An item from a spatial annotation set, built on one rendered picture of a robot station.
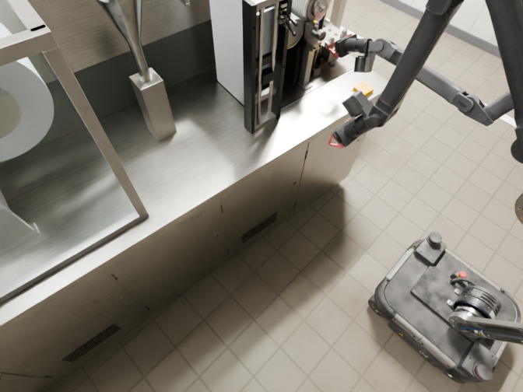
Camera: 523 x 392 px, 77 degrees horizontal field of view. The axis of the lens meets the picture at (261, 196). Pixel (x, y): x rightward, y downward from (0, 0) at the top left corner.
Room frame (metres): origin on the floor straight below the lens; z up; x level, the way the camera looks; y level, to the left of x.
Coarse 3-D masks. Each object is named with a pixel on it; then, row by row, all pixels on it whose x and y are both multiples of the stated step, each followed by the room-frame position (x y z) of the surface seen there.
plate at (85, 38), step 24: (48, 0) 1.03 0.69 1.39; (72, 0) 1.07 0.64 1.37; (144, 0) 1.22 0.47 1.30; (168, 0) 1.29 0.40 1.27; (192, 0) 1.35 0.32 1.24; (48, 24) 1.01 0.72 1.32; (72, 24) 1.05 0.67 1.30; (96, 24) 1.10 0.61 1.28; (144, 24) 1.21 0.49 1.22; (168, 24) 1.27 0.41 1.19; (192, 24) 1.34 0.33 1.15; (72, 48) 1.03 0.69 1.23; (96, 48) 1.08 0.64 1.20; (120, 48) 1.13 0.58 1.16
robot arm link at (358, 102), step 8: (352, 96) 0.81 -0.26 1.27; (360, 96) 0.81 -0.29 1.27; (344, 104) 0.81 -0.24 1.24; (352, 104) 0.80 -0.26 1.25; (360, 104) 0.79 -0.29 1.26; (368, 104) 0.79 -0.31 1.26; (352, 112) 0.79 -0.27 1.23; (368, 112) 0.77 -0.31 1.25; (368, 120) 0.73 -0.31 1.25; (376, 120) 0.72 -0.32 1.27
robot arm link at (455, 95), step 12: (384, 48) 1.15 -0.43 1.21; (396, 48) 1.14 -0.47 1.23; (396, 60) 1.11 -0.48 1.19; (420, 72) 1.05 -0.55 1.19; (432, 72) 1.03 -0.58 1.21; (432, 84) 1.00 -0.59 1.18; (444, 84) 0.99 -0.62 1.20; (456, 84) 0.99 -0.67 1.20; (444, 96) 0.96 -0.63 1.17; (456, 96) 0.92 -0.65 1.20; (468, 108) 0.88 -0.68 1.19
